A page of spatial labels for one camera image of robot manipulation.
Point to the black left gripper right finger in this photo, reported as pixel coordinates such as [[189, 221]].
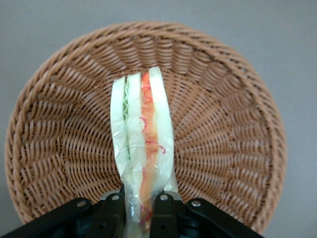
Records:
[[166, 215]]

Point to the brown round wicker basket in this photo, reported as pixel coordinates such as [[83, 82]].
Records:
[[223, 124]]

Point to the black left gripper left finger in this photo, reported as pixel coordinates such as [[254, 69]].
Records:
[[111, 213]]

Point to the plastic triangle sandwich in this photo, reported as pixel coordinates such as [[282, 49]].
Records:
[[158, 111]]

